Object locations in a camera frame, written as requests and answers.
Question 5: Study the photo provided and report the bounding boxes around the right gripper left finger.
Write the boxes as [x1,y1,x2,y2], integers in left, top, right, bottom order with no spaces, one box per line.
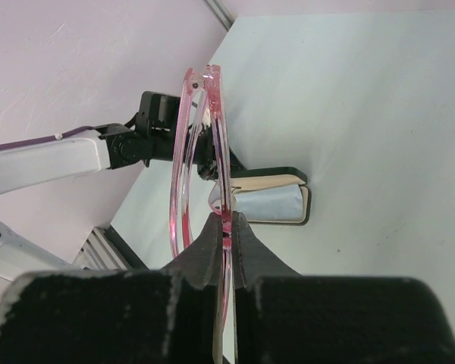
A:
[0,214,224,363]

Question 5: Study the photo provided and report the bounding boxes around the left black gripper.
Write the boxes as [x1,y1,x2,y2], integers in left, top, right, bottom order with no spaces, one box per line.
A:
[193,126,218,180]

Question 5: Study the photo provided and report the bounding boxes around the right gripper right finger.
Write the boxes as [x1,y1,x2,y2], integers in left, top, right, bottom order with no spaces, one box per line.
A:
[232,213,455,363]

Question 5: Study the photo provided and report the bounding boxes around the pink frame purple sunglasses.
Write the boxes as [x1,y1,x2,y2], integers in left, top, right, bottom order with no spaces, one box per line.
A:
[165,64,233,363]

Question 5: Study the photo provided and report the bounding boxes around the black glasses case beige lining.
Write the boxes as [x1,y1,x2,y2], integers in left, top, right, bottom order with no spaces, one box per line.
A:
[231,167,312,225]

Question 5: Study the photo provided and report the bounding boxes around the light blue cleaning cloth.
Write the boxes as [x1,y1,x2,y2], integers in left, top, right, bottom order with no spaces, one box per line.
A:
[234,184,304,222]

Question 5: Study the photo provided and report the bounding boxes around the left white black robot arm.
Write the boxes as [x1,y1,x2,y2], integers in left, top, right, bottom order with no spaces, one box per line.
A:
[0,83,242,256]

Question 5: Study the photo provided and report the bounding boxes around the aluminium extrusion rail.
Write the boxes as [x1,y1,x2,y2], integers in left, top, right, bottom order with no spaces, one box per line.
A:
[72,227,131,270]

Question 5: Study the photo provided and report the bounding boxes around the left aluminium frame post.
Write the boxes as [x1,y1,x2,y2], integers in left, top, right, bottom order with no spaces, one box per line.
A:
[202,0,235,31]

